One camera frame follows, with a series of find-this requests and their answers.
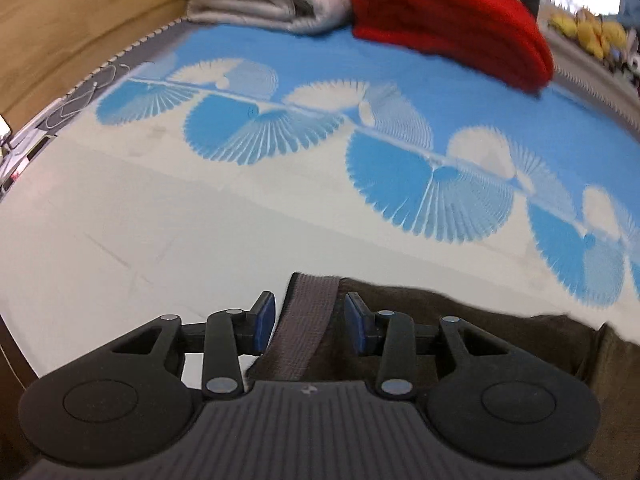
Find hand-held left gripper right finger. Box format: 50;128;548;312
344;291;519;401

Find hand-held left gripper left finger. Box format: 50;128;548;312
107;290;277;401

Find brown pants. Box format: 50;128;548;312
245;272;640;480

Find blue patterned bed sheet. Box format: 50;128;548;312
0;22;640;382

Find grey mattress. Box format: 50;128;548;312
0;16;640;198

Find red folded blanket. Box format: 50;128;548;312
351;0;555;94

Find wooden headboard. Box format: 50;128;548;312
0;0;190;122

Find yellow plush bear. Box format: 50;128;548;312
547;7;629;59

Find white cable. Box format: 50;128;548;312
42;62;119;132

